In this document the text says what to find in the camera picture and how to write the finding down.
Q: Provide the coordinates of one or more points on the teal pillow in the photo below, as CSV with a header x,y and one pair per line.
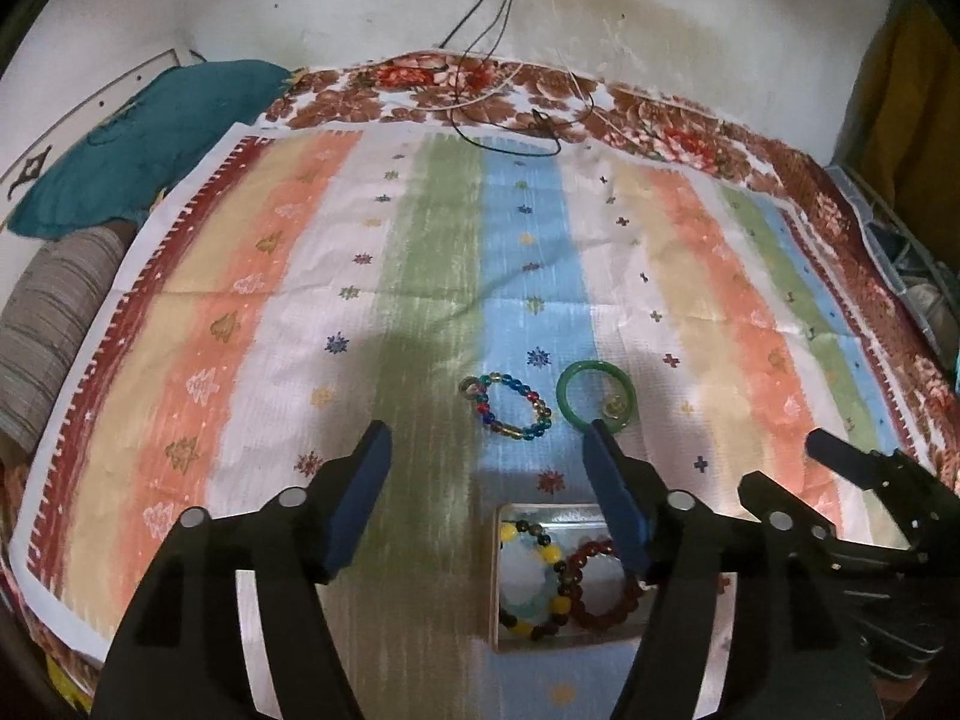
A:
x,y
115,172

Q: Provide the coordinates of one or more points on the brown floral bed sheet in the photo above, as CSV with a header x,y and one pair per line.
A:
x,y
564,107

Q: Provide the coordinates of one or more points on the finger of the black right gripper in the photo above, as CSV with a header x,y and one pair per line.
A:
x,y
921,506
763,497

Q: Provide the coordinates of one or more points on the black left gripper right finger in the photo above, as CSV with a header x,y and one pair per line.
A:
x,y
794,652

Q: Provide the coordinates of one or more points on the mustard hanging garment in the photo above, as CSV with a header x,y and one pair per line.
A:
x,y
910,150

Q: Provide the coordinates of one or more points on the green jade bangle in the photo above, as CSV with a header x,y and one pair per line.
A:
x,y
595,389

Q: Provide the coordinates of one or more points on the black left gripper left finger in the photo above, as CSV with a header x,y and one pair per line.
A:
x,y
178,651

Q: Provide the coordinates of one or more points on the striped colourful cloth mat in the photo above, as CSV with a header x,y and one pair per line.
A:
x,y
298,287

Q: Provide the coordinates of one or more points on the grey striped bolster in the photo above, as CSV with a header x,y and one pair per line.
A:
x,y
44,324

